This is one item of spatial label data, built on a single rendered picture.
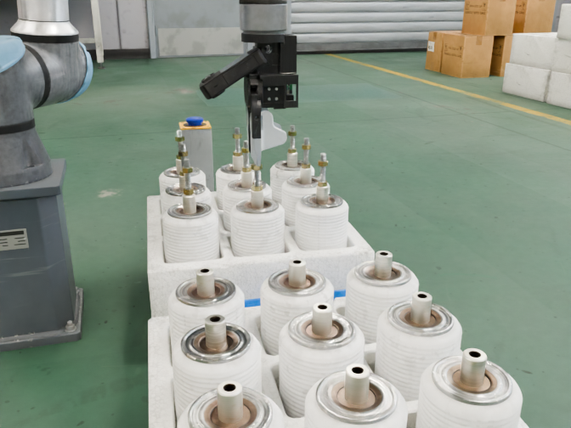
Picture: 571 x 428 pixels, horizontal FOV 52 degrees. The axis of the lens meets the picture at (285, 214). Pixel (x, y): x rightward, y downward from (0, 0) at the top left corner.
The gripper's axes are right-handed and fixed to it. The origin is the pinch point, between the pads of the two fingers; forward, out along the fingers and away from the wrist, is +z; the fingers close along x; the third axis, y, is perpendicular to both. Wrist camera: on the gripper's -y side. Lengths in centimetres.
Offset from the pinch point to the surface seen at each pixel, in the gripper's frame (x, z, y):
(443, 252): 28, 34, 50
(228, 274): -8.0, 18.2, -5.4
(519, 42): 249, 3, 192
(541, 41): 230, 1, 195
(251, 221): -4.5, 10.2, -1.0
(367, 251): -6.6, 16.4, 19.1
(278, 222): -3.4, 11.1, 3.8
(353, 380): -54, 7, 3
